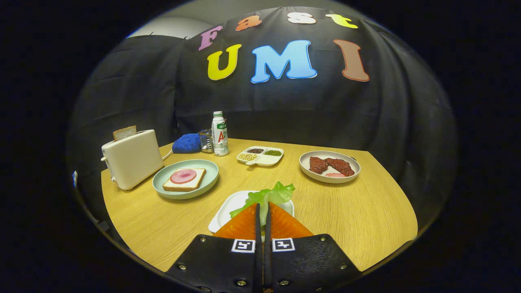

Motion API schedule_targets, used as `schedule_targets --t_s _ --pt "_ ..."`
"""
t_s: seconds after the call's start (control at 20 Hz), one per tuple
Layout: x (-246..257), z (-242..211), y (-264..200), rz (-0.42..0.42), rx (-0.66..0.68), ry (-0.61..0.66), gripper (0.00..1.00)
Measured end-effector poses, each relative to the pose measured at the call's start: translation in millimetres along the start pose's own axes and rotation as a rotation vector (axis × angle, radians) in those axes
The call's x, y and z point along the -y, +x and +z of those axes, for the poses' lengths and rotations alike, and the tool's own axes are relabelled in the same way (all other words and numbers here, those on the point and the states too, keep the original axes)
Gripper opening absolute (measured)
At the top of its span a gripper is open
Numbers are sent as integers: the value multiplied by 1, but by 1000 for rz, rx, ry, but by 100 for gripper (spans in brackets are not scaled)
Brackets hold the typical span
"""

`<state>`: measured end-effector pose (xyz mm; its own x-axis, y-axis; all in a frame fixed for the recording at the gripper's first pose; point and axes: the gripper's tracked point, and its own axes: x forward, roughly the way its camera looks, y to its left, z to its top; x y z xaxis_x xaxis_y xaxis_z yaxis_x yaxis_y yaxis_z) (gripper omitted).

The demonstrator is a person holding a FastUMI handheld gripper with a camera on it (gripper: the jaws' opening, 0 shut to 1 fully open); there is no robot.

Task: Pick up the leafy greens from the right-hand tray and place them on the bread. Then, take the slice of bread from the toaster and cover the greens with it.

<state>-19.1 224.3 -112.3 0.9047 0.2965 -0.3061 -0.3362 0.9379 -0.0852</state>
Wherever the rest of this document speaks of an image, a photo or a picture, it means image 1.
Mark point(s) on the clear utensil holder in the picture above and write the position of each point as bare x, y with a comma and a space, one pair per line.
206, 141

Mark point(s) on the white drink bottle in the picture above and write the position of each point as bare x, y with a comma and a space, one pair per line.
220, 140

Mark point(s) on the pale green round plate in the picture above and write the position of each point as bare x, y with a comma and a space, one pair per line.
211, 179

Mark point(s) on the white divided dish with beans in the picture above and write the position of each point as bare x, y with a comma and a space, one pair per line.
264, 159

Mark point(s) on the blue cloth mitt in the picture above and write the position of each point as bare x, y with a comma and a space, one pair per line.
186, 143

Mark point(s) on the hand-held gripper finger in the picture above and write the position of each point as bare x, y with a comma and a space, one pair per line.
259, 252
267, 252

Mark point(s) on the black backdrop cloth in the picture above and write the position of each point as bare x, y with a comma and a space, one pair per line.
142, 89

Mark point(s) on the green lettuce leaf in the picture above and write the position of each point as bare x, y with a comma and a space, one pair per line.
272, 196

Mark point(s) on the dark red meat piece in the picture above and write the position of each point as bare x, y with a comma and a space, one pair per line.
341, 167
317, 165

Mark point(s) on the round pink ham slice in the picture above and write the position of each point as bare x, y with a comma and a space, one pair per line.
183, 176

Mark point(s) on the small pink ham slice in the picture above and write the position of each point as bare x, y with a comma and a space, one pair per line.
334, 175

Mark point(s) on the white bread slice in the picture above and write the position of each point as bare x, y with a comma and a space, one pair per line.
179, 187

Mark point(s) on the toasted bread slice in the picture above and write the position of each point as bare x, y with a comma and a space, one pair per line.
124, 132

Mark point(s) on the round beige plate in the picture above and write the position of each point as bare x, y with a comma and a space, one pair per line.
309, 176

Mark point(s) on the white square plate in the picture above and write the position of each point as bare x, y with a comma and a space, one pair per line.
230, 207

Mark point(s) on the white toaster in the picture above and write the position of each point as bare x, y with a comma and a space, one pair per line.
132, 160

